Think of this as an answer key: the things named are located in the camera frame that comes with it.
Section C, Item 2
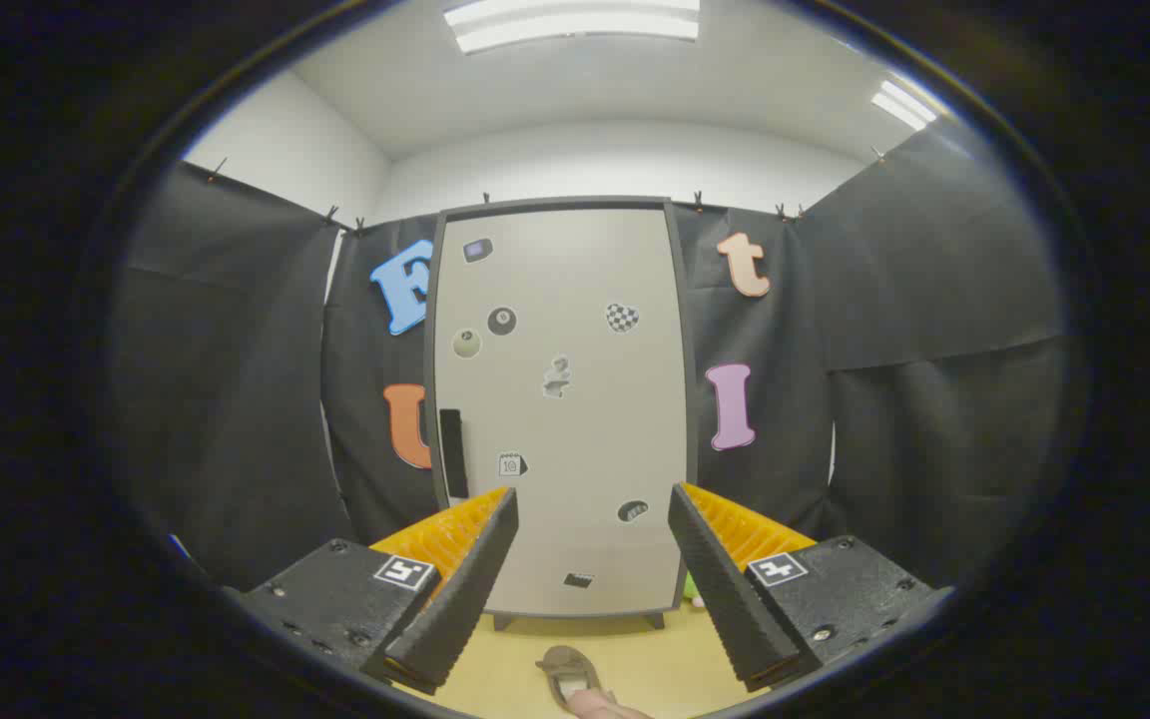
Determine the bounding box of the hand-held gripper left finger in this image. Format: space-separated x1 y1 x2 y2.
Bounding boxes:
226 487 519 697

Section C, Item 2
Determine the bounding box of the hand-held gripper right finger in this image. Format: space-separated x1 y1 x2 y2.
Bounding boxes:
668 482 955 693

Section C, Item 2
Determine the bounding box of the brown fuzzy shoe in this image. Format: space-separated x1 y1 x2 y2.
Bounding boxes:
535 646 618 712

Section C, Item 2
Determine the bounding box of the grey shoe cabinet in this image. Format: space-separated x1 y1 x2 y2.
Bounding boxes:
423 196 701 632

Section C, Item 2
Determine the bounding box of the black backdrop cloth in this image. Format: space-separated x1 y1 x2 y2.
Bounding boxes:
111 120 1070 590

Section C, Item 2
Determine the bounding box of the small ceiling light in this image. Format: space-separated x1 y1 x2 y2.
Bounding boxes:
871 80 938 132

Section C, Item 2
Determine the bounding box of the long ceiling light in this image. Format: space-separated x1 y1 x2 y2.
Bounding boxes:
443 0 701 54

